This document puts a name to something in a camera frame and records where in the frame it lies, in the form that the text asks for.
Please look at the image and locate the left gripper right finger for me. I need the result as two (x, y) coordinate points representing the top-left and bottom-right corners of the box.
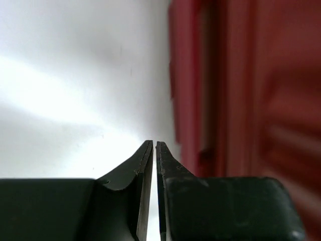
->
(156, 142), (198, 240)

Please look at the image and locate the red hard-shell suitcase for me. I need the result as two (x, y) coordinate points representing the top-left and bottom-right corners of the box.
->
(168, 1), (320, 240)

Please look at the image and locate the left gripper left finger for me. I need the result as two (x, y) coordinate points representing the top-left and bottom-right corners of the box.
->
(95, 140), (153, 240)

